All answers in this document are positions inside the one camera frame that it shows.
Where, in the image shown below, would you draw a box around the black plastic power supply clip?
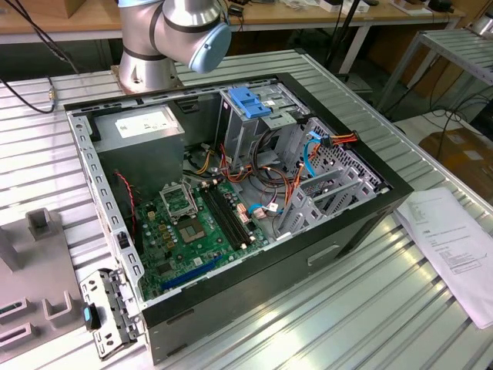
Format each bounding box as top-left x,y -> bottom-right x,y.
89,113 -> 103,143

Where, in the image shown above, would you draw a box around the blue plastic drive bracket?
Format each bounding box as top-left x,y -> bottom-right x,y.
227,87 -> 273,120

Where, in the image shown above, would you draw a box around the grey metal drive cage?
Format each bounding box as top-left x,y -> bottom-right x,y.
214,86 -> 311,170

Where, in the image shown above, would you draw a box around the metal disk bay cage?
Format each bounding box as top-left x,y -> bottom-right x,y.
275,165 -> 381,241

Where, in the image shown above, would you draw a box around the white printed paper sheets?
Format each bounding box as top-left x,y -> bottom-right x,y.
394,187 -> 493,331

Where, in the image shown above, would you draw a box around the black cable metal connector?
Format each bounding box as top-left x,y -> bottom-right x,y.
0,75 -> 57,115

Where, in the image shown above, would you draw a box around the yellow black power wire bundle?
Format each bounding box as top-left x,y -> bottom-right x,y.
184,144 -> 216,177

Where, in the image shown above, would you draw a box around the blue SATA data wire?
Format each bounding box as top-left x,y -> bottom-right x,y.
303,130 -> 328,180

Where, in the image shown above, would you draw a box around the grey power supply unit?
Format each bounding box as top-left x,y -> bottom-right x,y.
92,103 -> 186,201

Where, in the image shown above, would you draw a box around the thin orange wire bundle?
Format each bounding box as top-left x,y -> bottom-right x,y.
265,163 -> 309,217

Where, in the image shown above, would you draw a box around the blue black retainer latch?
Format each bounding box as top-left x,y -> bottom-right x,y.
82,301 -> 102,331

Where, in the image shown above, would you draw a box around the large flat cardboard box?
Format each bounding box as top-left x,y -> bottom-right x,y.
418,129 -> 493,190

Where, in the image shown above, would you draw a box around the CPU socket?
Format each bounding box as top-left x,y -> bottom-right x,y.
175,217 -> 211,246

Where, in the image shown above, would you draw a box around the white box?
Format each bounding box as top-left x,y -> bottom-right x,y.
319,0 -> 373,13

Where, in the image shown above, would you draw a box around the metal socket cover frame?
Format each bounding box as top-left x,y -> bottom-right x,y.
159,182 -> 200,221

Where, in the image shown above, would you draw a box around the blue expansion slot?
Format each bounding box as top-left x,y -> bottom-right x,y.
159,254 -> 225,292

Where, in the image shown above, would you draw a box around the red wire bundle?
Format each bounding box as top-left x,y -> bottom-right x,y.
218,142 -> 255,187

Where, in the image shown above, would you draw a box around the metal expansion card retainer bracket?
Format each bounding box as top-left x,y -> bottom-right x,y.
79,267 -> 146,362

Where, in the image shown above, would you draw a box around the green motherboard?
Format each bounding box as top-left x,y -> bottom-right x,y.
134,179 -> 270,301

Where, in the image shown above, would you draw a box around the orange red yellow power wire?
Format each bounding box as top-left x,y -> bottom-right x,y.
322,131 -> 360,151

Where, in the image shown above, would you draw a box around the thick black cable bundle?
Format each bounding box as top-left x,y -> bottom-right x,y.
252,126 -> 297,190

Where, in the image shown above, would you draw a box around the black RAM slot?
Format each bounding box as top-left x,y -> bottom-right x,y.
214,182 -> 257,242
210,184 -> 253,245

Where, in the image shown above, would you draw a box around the wooden desk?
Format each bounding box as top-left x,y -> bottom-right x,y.
0,0 -> 467,45

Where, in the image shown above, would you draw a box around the light blue wire white plug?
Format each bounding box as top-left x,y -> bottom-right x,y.
247,203 -> 279,220

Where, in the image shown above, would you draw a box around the small cardboard box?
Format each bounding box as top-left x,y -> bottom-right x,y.
61,0 -> 102,19

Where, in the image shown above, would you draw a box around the grey parts rack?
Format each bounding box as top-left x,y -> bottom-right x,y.
0,207 -> 88,350

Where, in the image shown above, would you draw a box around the metal slat side table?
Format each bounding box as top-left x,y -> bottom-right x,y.
375,29 -> 493,113

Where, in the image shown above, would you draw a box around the black open PC case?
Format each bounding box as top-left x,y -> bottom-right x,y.
63,71 -> 415,366

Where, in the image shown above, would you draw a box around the red black twisted fan wire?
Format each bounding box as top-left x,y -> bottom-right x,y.
114,171 -> 137,236

